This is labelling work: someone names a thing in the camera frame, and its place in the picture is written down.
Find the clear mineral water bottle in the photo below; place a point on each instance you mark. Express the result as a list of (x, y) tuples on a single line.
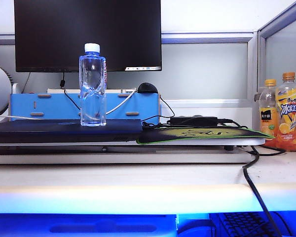
[(92, 93)]

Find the dark blue closed laptop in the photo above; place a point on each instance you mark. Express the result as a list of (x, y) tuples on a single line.
[(51, 132)]

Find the small orange juice bottle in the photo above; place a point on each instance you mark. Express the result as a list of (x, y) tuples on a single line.
[(268, 118)]

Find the large iced tea bottle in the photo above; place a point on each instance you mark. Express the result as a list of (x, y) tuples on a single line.
[(289, 116)]

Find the black computer mouse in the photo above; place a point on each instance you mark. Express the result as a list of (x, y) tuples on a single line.
[(146, 87)]

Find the black power adapter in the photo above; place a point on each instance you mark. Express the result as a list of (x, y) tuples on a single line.
[(195, 120)]

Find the white desk riser platform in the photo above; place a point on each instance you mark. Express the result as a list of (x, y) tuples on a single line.
[(113, 158)]

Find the black green-edged mouse pad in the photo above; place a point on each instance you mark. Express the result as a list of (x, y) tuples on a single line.
[(212, 133)]

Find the flat white box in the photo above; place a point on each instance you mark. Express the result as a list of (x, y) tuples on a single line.
[(64, 90)]

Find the blue wooden monitor riser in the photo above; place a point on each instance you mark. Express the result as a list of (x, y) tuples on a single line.
[(22, 105)]

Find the black computer monitor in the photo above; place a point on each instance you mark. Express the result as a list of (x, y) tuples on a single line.
[(51, 34)]

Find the black keyboard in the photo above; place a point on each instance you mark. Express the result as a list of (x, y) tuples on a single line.
[(241, 223)]

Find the white desk fan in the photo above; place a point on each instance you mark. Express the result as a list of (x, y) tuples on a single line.
[(0, 86)]

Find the grey partition frame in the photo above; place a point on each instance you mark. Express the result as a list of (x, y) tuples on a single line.
[(207, 37)]

